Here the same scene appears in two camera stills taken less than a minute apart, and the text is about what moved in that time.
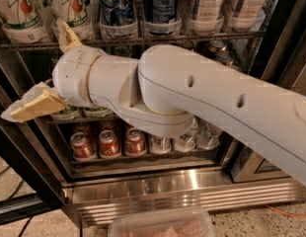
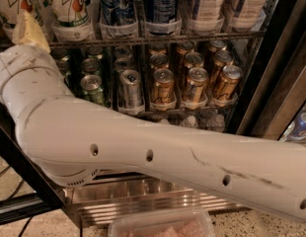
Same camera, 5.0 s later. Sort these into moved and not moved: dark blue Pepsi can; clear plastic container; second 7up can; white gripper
Moved: white gripper
Not moved: second 7up can; dark blue Pepsi can; clear plastic container
